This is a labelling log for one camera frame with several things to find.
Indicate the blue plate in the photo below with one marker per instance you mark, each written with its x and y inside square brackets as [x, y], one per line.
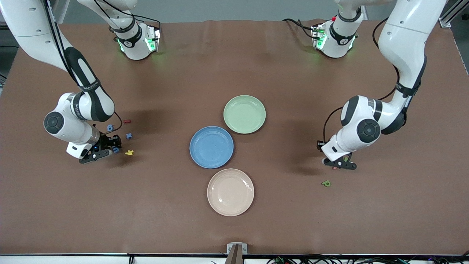
[211, 147]

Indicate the green foam letter P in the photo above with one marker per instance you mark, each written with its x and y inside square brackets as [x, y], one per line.
[326, 183]

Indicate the green plate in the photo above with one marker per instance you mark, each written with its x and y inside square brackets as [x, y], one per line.
[244, 114]

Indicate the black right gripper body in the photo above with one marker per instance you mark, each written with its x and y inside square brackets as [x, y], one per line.
[106, 141]

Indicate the grey metal bracket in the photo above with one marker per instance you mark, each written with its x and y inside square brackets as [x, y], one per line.
[244, 249]

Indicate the beige plate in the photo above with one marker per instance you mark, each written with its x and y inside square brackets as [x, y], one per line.
[230, 192]

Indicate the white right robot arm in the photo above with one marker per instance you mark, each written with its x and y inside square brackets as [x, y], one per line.
[25, 22]

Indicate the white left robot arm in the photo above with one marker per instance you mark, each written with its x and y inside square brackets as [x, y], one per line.
[403, 44]

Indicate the dark camera post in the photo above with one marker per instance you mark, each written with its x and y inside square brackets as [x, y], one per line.
[234, 258]

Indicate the brown table cover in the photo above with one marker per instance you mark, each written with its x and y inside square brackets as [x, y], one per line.
[73, 220]

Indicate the aluminium frame profile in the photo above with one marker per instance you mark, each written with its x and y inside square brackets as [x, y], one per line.
[445, 23]

